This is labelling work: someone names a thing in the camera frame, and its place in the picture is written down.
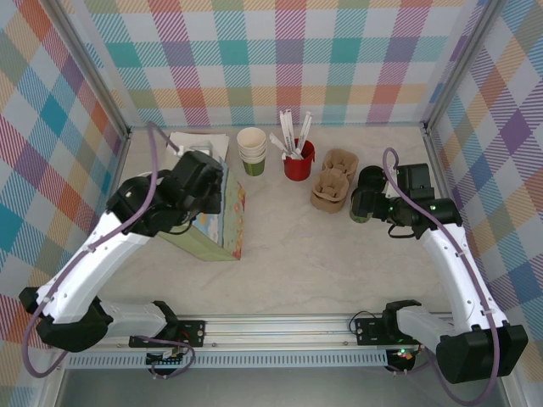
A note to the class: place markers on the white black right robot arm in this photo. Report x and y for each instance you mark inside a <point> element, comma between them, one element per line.
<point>462,275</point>

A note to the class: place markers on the white napkin stack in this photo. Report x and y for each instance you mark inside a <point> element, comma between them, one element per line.
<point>216,142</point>

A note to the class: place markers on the white wrapped stir stick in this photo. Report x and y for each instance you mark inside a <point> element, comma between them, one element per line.
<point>308,127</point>
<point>303,127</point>
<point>298,150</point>
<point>279,143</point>
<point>285,127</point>
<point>291,127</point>

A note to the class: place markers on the red plastic cup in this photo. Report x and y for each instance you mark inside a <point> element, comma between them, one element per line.
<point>299,169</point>

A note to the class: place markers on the control board with lights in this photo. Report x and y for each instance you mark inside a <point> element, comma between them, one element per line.
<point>403,358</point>

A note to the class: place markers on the small black control board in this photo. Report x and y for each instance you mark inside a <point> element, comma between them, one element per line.
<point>167,360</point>

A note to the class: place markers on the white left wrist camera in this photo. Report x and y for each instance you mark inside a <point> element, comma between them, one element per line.
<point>199,148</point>

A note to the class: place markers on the aluminium table side rail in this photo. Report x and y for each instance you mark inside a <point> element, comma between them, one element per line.
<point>120,154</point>
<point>434,146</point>

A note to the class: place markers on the aluminium frame post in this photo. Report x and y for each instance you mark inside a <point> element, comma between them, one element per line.
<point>462,63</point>
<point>94,63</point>

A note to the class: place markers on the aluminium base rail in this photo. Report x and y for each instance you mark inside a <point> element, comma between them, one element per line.
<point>275,330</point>

